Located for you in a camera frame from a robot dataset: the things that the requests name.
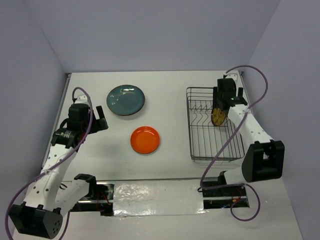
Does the small yellow brown plate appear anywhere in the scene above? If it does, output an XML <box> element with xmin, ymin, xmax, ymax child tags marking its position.
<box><xmin>211</xmin><ymin>107</ymin><xmax>227</xmax><ymax>127</ymax></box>

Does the dark teal glazed plate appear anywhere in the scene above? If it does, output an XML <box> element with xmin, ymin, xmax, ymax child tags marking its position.
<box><xmin>106</xmin><ymin>84</ymin><xmax>146</xmax><ymax>116</ymax></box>

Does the orange plate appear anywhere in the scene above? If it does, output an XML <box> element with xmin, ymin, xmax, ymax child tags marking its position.
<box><xmin>130</xmin><ymin>126</ymin><xmax>160</xmax><ymax>155</ymax></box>

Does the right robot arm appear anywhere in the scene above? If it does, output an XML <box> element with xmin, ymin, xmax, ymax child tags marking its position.
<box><xmin>211</xmin><ymin>78</ymin><xmax>285</xmax><ymax>196</ymax></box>

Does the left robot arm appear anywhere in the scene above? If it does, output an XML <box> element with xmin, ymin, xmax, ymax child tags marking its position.
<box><xmin>8</xmin><ymin>95</ymin><xmax>108</xmax><ymax>240</ymax></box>

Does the silver foil tape strip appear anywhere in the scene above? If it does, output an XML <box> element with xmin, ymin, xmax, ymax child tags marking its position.
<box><xmin>113</xmin><ymin>179</ymin><xmax>206</xmax><ymax>217</ymax></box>

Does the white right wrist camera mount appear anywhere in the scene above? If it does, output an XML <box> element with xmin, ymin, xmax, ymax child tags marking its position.
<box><xmin>223</xmin><ymin>72</ymin><xmax>239</xmax><ymax>82</ymax></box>

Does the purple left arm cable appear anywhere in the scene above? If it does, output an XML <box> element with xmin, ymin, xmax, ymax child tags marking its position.
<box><xmin>4</xmin><ymin>86</ymin><xmax>95</xmax><ymax>240</ymax></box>

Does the metal wire dish rack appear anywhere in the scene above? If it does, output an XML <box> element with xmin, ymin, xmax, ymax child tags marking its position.
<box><xmin>186</xmin><ymin>87</ymin><xmax>236</xmax><ymax>163</ymax></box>

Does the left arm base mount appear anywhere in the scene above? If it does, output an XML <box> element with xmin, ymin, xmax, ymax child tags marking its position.
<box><xmin>70</xmin><ymin>181</ymin><xmax>115</xmax><ymax>217</ymax></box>

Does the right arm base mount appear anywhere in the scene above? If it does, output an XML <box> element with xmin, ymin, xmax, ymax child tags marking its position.
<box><xmin>197</xmin><ymin>186</ymin><xmax>249</xmax><ymax>210</ymax></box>

